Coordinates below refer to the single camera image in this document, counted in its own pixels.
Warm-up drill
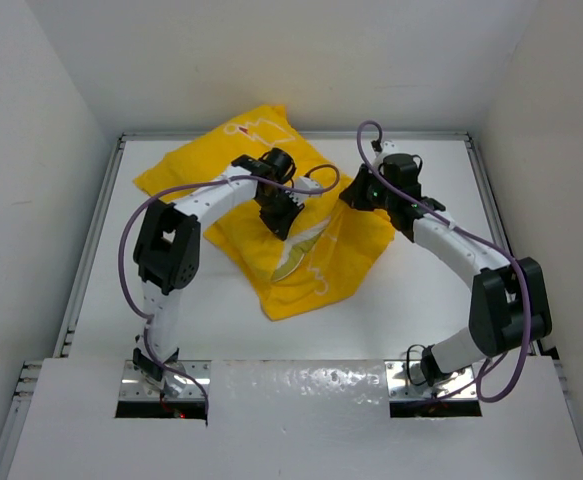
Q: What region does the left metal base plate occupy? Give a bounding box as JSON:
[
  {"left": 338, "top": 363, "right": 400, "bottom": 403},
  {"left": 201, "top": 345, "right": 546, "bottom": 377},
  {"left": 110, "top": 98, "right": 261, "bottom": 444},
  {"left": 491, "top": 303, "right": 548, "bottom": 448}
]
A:
[{"left": 118, "top": 360, "right": 211, "bottom": 402}]

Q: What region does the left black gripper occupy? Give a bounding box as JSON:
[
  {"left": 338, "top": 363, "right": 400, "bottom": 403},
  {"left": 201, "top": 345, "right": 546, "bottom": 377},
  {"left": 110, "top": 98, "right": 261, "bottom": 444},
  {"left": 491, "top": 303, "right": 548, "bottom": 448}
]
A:
[{"left": 256, "top": 188, "right": 305, "bottom": 240}]

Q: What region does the metal base plate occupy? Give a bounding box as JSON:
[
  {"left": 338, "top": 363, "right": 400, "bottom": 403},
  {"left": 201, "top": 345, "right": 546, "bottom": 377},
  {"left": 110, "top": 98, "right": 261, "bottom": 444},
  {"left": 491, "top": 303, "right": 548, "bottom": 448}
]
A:
[
  {"left": 118, "top": 360, "right": 211, "bottom": 402},
  {"left": 385, "top": 359, "right": 482, "bottom": 401}
]

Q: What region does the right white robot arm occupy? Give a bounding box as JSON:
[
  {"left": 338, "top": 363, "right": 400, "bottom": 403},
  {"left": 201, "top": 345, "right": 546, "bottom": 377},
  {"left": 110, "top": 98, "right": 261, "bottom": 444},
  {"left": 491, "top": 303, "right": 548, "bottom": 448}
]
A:
[{"left": 340, "top": 153, "right": 552, "bottom": 387}]

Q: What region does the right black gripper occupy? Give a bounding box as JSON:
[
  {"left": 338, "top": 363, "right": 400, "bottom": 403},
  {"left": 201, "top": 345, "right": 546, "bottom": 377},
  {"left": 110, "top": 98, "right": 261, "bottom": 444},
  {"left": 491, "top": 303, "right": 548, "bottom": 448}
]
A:
[{"left": 340, "top": 163, "right": 397, "bottom": 211}]

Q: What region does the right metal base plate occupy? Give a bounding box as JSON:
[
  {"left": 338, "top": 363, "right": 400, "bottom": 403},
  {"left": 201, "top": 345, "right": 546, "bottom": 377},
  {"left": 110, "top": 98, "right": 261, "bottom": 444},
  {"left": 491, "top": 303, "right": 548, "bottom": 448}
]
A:
[{"left": 385, "top": 359, "right": 482, "bottom": 401}]

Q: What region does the cream quilted pillow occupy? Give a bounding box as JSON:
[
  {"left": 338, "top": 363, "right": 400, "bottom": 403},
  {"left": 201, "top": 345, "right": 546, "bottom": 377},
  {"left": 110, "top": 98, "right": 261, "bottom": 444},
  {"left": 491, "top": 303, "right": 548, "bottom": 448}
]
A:
[{"left": 271, "top": 219, "right": 329, "bottom": 282}]

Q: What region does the purple cable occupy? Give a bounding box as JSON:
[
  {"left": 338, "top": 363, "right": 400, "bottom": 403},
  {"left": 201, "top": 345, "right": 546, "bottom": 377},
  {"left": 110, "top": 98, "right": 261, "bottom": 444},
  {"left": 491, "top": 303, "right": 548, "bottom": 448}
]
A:
[
  {"left": 356, "top": 119, "right": 532, "bottom": 404},
  {"left": 119, "top": 163, "right": 342, "bottom": 416}
]

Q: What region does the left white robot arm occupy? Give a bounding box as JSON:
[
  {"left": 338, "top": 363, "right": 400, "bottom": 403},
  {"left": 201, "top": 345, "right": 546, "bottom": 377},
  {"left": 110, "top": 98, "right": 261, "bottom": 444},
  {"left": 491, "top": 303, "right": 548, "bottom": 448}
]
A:
[{"left": 132, "top": 148, "right": 322, "bottom": 388}]

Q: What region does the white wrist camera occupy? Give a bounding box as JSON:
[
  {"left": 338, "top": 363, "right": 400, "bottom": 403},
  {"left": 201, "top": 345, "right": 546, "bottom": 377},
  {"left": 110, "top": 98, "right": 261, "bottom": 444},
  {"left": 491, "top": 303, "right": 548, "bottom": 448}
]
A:
[
  {"left": 373, "top": 140, "right": 399, "bottom": 156},
  {"left": 292, "top": 176, "right": 323, "bottom": 200}
]

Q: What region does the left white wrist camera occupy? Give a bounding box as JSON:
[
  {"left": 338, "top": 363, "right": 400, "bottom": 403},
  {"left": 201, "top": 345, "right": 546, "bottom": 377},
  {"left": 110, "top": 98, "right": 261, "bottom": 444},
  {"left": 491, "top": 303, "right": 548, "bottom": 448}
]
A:
[{"left": 292, "top": 176, "right": 323, "bottom": 200}]

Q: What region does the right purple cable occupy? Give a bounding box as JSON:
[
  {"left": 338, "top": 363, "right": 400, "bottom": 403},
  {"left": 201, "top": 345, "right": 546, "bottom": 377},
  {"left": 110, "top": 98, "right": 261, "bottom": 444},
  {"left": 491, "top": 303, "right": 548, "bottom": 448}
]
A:
[{"left": 356, "top": 119, "right": 532, "bottom": 404}]

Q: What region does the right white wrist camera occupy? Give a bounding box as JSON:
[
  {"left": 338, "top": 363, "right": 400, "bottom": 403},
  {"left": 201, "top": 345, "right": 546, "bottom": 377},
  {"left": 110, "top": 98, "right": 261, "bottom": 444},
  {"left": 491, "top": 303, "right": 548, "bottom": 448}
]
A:
[{"left": 373, "top": 140, "right": 399, "bottom": 156}]

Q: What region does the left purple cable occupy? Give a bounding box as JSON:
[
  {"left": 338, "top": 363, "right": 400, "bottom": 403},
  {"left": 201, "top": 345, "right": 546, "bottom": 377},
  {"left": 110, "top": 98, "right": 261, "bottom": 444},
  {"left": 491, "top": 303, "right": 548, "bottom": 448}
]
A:
[{"left": 119, "top": 163, "right": 342, "bottom": 416}]

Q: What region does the yellow pillowcase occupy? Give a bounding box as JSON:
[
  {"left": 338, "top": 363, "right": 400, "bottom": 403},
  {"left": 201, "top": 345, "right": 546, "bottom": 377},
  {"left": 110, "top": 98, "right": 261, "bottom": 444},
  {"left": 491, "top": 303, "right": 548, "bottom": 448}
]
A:
[{"left": 134, "top": 104, "right": 395, "bottom": 321}]

